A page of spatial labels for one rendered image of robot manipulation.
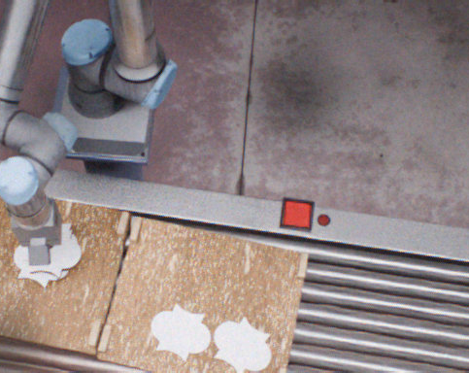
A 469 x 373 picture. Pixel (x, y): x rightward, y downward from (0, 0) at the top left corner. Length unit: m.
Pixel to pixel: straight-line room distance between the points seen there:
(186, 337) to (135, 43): 0.63
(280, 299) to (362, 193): 1.26
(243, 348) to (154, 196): 0.43
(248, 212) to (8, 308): 0.60
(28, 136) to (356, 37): 2.09
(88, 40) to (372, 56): 1.74
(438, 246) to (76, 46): 0.95
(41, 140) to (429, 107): 2.04
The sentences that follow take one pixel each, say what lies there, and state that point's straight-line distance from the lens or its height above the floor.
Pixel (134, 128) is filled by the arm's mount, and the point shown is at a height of 0.96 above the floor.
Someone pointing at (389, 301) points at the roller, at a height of 0.92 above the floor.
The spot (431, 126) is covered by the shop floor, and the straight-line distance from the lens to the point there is 3.07.
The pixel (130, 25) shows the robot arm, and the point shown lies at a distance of 1.47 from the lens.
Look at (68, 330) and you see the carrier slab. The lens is 1.65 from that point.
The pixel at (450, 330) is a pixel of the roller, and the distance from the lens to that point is 1.75.
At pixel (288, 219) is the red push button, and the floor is 0.93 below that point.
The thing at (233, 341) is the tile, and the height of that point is 0.95.
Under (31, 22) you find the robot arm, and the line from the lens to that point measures 1.39.
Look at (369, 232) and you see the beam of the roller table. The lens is 1.78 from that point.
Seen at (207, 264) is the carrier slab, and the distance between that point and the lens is 1.68.
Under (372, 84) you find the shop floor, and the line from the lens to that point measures 3.11.
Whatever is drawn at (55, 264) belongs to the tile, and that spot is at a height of 0.99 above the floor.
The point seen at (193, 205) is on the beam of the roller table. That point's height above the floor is 0.92.
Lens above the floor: 2.51
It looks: 68 degrees down
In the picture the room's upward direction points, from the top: 5 degrees counter-clockwise
